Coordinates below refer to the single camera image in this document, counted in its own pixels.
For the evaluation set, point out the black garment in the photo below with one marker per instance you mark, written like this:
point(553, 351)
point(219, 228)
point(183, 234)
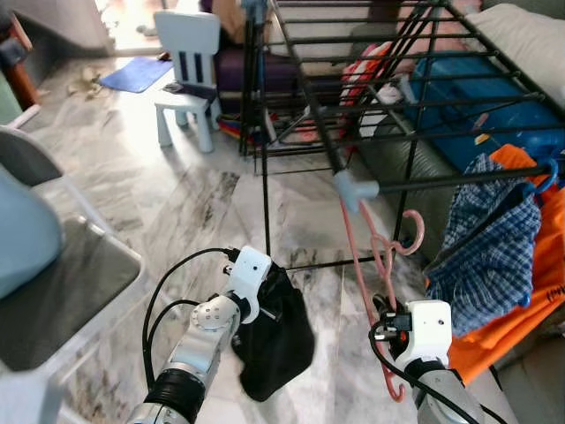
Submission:
point(278, 344)

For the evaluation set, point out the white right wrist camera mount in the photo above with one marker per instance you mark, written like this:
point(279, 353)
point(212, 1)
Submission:
point(428, 331)

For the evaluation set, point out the black metal drying rack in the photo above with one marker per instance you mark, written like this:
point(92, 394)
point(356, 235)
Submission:
point(450, 181)

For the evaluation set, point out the orange garment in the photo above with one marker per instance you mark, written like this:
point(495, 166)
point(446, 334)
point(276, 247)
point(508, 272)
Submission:
point(503, 344)

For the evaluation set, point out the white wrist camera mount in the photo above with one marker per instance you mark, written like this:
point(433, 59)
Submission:
point(250, 276)
point(428, 331)

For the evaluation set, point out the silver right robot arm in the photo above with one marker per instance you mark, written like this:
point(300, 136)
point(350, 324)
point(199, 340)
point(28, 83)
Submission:
point(446, 397)

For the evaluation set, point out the beige pillow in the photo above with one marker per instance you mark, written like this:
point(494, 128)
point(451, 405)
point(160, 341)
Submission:
point(530, 44)

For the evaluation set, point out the purple box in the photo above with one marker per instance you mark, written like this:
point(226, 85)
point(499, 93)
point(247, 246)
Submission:
point(265, 75)

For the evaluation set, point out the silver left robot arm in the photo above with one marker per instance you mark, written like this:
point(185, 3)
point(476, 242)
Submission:
point(203, 340)

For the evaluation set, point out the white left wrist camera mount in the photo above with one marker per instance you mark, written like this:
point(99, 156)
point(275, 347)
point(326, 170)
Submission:
point(250, 276)

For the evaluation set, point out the blue storage box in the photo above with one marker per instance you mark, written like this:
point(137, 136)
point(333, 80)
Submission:
point(477, 97)

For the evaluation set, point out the blue floor mat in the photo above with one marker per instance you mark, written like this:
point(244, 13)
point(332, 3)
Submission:
point(137, 75)

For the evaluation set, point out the blue clothes hanger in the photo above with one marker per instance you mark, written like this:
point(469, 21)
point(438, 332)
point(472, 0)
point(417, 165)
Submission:
point(552, 181)

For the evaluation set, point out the blue plaid shirt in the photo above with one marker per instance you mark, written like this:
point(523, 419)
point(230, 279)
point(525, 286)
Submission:
point(490, 256)

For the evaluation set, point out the pink clothes hanger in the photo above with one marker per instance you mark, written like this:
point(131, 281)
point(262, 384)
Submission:
point(355, 258)

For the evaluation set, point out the pale blue child's chair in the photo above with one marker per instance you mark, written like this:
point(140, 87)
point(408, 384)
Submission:
point(187, 34)

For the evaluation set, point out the light blue towel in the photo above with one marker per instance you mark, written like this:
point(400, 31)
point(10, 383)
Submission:
point(26, 234)

